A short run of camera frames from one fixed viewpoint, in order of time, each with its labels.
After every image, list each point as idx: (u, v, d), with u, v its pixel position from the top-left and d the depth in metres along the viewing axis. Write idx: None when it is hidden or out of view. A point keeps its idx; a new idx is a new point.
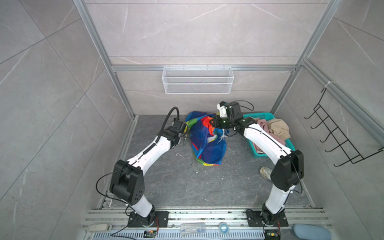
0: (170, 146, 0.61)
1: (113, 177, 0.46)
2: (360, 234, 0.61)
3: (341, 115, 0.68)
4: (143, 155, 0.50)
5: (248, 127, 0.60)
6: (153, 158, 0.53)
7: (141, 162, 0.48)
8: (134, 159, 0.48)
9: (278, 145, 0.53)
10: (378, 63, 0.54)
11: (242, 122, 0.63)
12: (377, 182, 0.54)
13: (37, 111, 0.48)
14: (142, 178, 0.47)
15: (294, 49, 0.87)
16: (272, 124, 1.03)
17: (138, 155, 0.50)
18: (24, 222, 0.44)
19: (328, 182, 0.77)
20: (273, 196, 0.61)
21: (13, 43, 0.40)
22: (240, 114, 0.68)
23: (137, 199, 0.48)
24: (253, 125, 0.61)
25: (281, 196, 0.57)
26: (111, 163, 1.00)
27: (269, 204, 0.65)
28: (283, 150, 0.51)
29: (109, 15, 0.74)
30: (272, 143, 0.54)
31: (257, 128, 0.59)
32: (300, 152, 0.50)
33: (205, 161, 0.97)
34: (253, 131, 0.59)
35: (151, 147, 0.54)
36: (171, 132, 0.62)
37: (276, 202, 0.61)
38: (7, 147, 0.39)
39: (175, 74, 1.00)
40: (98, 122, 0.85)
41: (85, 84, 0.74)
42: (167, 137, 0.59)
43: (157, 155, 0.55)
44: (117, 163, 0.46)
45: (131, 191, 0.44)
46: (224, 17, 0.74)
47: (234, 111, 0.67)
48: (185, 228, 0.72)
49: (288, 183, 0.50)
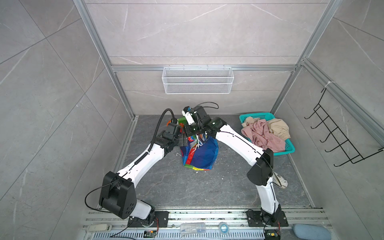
0: (164, 154, 0.60)
1: (102, 191, 0.44)
2: (360, 234, 0.61)
3: (341, 115, 0.68)
4: (134, 166, 0.48)
5: (219, 131, 0.58)
6: (145, 168, 0.51)
7: (131, 173, 0.45)
8: (124, 171, 0.46)
9: (251, 146, 0.54)
10: (378, 63, 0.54)
11: (211, 124, 0.60)
12: (377, 182, 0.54)
13: (37, 111, 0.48)
14: (133, 191, 0.44)
15: (294, 49, 0.87)
16: (272, 124, 1.03)
17: (129, 165, 0.48)
18: (24, 222, 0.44)
19: (328, 182, 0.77)
20: (262, 194, 0.63)
21: (13, 43, 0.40)
22: (207, 117, 0.65)
23: (129, 212, 0.46)
24: (224, 128, 0.59)
25: (265, 192, 0.60)
26: (111, 163, 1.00)
27: (264, 205, 0.66)
28: (256, 151, 0.53)
29: (109, 15, 0.74)
30: (246, 145, 0.55)
31: (229, 132, 0.58)
32: (270, 150, 0.53)
33: (196, 165, 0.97)
34: (226, 134, 0.58)
35: (144, 155, 0.52)
36: (165, 140, 0.60)
37: (267, 199, 0.63)
38: (7, 147, 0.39)
39: (174, 75, 1.00)
40: (98, 122, 0.85)
41: (85, 84, 0.74)
42: (160, 144, 0.57)
43: (149, 164, 0.53)
44: (106, 175, 0.44)
45: (121, 204, 0.42)
46: (224, 17, 0.74)
47: (200, 115, 0.63)
48: (185, 228, 0.72)
49: (264, 177, 0.55)
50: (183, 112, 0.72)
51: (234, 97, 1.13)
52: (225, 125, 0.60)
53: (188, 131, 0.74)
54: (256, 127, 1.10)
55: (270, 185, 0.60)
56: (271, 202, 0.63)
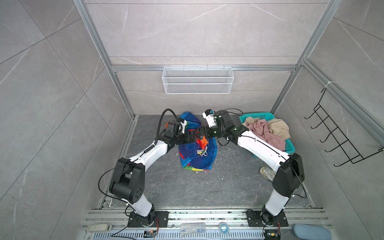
0: (166, 150, 0.66)
1: (114, 174, 0.47)
2: (360, 234, 0.61)
3: (341, 115, 0.68)
4: (143, 154, 0.53)
5: (241, 136, 0.59)
6: (152, 158, 0.56)
7: (142, 159, 0.50)
8: (135, 157, 0.50)
9: (275, 150, 0.51)
10: (378, 63, 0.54)
11: (233, 131, 0.61)
12: (377, 182, 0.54)
13: (37, 111, 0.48)
14: (144, 174, 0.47)
15: (294, 49, 0.87)
16: (272, 124, 1.03)
17: (139, 153, 0.53)
18: (24, 222, 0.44)
19: (328, 182, 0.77)
20: (273, 198, 0.60)
21: (13, 43, 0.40)
22: (231, 122, 0.67)
23: (137, 197, 0.48)
24: (245, 133, 0.59)
25: (284, 201, 0.58)
26: (111, 163, 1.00)
27: (270, 206, 0.65)
28: (281, 155, 0.50)
29: (109, 15, 0.74)
30: (269, 149, 0.52)
31: (251, 136, 0.58)
32: (297, 155, 0.49)
33: (195, 166, 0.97)
34: (247, 139, 0.57)
35: (151, 148, 0.57)
36: (167, 138, 0.66)
37: (278, 204, 0.60)
38: (7, 147, 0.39)
39: (174, 74, 1.00)
40: (98, 122, 0.85)
41: (85, 84, 0.74)
42: (165, 141, 0.63)
43: (155, 156, 0.58)
44: (118, 160, 0.47)
45: (132, 187, 0.45)
46: (224, 17, 0.74)
47: (225, 120, 0.65)
48: (185, 228, 0.72)
49: (291, 187, 0.48)
50: (205, 115, 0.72)
51: (234, 97, 1.12)
52: (247, 131, 0.60)
53: (207, 133, 0.75)
54: (256, 127, 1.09)
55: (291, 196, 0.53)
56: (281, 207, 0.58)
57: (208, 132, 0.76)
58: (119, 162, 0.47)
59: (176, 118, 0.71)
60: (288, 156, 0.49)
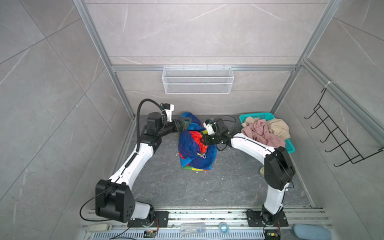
0: (153, 151, 0.60)
1: (97, 200, 0.42)
2: (360, 234, 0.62)
3: (341, 115, 0.68)
4: (126, 169, 0.47)
5: (233, 137, 0.65)
6: (137, 168, 0.50)
7: (124, 176, 0.44)
8: (116, 176, 0.44)
9: (262, 145, 0.56)
10: (378, 63, 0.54)
11: (227, 134, 0.68)
12: (377, 182, 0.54)
13: (37, 111, 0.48)
14: (130, 193, 0.44)
15: (294, 49, 0.87)
16: (272, 124, 1.03)
17: (120, 169, 0.46)
18: (24, 222, 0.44)
19: (328, 182, 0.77)
20: (270, 195, 0.61)
21: (13, 43, 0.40)
22: (225, 127, 0.74)
23: (129, 215, 0.46)
24: (238, 134, 0.66)
25: (277, 195, 0.58)
26: (111, 163, 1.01)
27: (268, 205, 0.65)
28: (267, 149, 0.54)
29: (109, 15, 0.74)
30: (257, 145, 0.57)
31: (242, 136, 0.64)
32: (284, 148, 0.52)
33: (195, 166, 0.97)
34: (238, 139, 0.63)
35: (132, 158, 0.50)
36: (151, 137, 0.59)
37: (274, 201, 0.61)
38: (7, 147, 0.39)
39: (174, 74, 1.00)
40: (98, 122, 0.85)
41: (85, 84, 0.74)
42: (148, 142, 0.57)
43: (141, 164, 0.52)
44: (97, 184, 0.42)
45: (120, 209, 0.42)
46: (224, 17, 0.74)
47: (219, 126, 0.72)
48: (185, 228, 0.72)
49: (282, 181, 0.51)
50: (205, 124, 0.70)
51: (234, 97, 1.12)
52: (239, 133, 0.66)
53: (206, 140, 0.83)
54: (256, 127, 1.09)
55: (284, 190, 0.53)
56: (277, 205, 0.62)
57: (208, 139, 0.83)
58: (98, 188, 0.42)
59: (159, 107, 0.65)
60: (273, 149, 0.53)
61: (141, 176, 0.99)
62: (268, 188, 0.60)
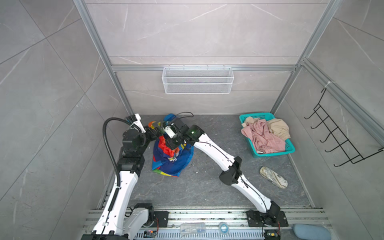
0: (137, 175, 0.52)
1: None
2: (360, 234, 0.62)
3: (341, 115, 0.68)
4: (111, 212, 0.41)
5: (198, 141, 0.63)
6: (124, 205, 0.45)
7: (111, 223, 0.39)
8: (100, 225, 0.39)
9: (225, 155, 0.63)
10: (378, 63, 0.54)
11: (190, 133, 0.63)
12: (377, 182, 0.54)
13: (37, 111, 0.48)
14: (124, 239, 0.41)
15: (294, 49, 0.87)
16: (272, 124, 1.03)
17: (103, 214, 0.41)
18: (24, 222, 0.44)
19: (328, 182, 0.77)
20: (247, 195, 0.69)
21: (14, 43, 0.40)
22: (185, 126, 0.69)
23: None
24: (201, 138, 0.64)
25: (246, 191, 0.67)
26: (111, 163, 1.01)
27: (255, 205, 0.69)
28: (229, 160, 0.62)
29: (109, 15, 0.74)
30: (220, 154, 0.62)
31: (207, 141, 0.64)
32: (239, 157, 0.64)
33: (165, 170, 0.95)
34: (203, 144, 0.63)
35: (117, 193, 0.45)
36: (132, 160, 0.52)
37: (254, 199, 0.67)
38: (8, 147, 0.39)
39: (175, 75, 1.00)
40: (98, 122, 0.85)
41: (85, 84, 0.74)
42: (129, 170, 0.50)
43: (128, 195, 0.47)
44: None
45: None
46: (224, 17, 0.74)
47: (178, 126, 0.67)
48: (185, 228, 0.72)
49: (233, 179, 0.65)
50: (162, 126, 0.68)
51: (234, 97, 1.12)
52: (202, 134, 0.65)
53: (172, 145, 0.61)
54: (256, 127, 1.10)
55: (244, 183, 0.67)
56: (258, 199, 0.66)
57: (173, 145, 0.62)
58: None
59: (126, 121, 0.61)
60: (234, 158, 0.63)
61: (141, 176, 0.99)
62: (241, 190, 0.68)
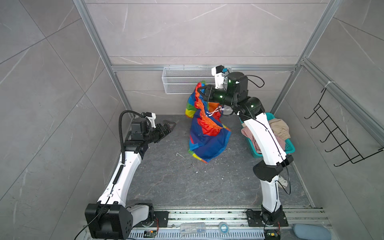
0: (140, 156, 0.54)
1: (89, 225, 0.40)
2: (360, 234, 0.61)
3: (341, 115, 0.68)
4: (115, 185, 0.43)
5: (254, 119, 0.50)
6: (127, 182, 0.46)
7: (114, 195, 0.41)
8: (106, 196, 0.41)
9: (278, 148, 0.51)
10: (378, 63, 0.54)
11: (248, 108, 0.49)
12: (377, 182, 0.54)
13: (37, 111, 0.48)
14: (125, 209, 0.42)
15: (294, 49, 0.87)
16: (272, 124, 1.03)
17: (109, 187, 0.43)
18: (24, 222, 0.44)
19: (328, 181, 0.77)
20: (265, 191, 0.63)
21: (13, 43, 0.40)
22: (245, 92, 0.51)
23: (128, 231, 0.44)
24: (259, 116, 0.51)
25: (269, 189, 0.60)
26: (111, 163, 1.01)
27: (265, 202, 0.66)
28: (280, 155, 0.51)
29: (109, 14, 0.73)
30: (273, 145, 0.50)
31: (263, 123, 0.51)
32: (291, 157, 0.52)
33: (197, 153, 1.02)
34: (258, 126, 0.50)
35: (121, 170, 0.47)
36: (136, 143, 0.54)
37: (269, 197, 0.63)
38: (7, 147, 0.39)
39: (175, 74, 1.00)
40: (98, 122, 0.85)
41: (85, 84, 0.74)
42: (133, 150, 0.52)
43: (130, 174, 0.48)
44: (87, 208, 0.39)
45: (118, 229, 0.40)
46: (224, 17, 0.74)
47: (240, 89, 0.50)
48: (185, 228, 0.72)
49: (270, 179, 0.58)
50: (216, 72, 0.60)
51: None
52: (261, 113, 0.51)
53: (209, 95, 0.60)
54: None
55: (275, 184, 0.60)
56: (273, 201, 0.63)
57: (211, 94, 0.59)
58: (87, 212, 0.38)
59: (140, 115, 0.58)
60: (285, 156, 0.51)
61: (141, 176, 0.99)
62: (262, 184, 0.63)
